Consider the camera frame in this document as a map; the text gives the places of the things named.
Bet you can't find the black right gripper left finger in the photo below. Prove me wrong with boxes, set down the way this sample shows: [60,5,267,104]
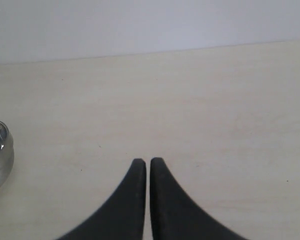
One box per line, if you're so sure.
[60,158,147,240]

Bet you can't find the smooth stainless steel bowl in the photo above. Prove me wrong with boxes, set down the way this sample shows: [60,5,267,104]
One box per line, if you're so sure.
[0,121,15,187]

